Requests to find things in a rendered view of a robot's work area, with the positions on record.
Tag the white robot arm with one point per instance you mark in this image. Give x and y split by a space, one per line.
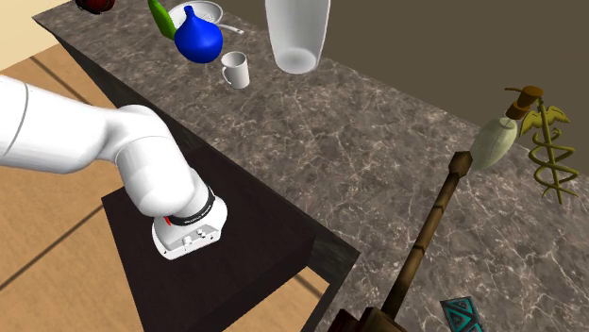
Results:
69 133

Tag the dark robot stand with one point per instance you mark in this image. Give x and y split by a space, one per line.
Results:
239 257

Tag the white mug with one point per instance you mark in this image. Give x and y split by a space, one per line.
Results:
237 70

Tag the tall white vase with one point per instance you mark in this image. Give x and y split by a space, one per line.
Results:
296 32

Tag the brown wooden staff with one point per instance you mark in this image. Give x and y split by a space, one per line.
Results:
425 239

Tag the blue round vase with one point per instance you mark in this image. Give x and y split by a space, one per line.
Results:
198 39

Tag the green curved vegetable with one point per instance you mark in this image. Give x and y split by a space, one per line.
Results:
161 18

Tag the pale green soap dispenser bottle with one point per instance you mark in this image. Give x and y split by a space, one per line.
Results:
494 140

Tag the teal patterned box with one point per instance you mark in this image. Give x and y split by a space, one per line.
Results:
460 315

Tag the dark red round object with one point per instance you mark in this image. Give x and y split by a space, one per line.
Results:
95 4

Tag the golden winged staff figure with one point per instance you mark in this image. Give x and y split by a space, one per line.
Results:
553 158

